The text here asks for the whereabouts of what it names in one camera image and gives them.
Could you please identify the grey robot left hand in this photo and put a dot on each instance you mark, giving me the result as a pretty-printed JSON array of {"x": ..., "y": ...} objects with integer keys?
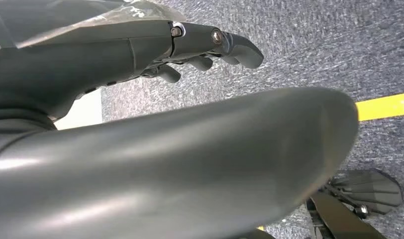
[{"x": 188, "y": 165}]

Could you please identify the black robot foot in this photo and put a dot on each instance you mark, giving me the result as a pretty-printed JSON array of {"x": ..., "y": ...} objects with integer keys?
[{"x": 370, "y": 191}]

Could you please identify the yellow floor tape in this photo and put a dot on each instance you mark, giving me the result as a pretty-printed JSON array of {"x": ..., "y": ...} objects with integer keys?
[{"x": 386, "y": 106}]

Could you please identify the white desk frame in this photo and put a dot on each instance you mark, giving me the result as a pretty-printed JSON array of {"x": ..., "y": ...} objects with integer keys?
[{"x": 83, "y": 112}]

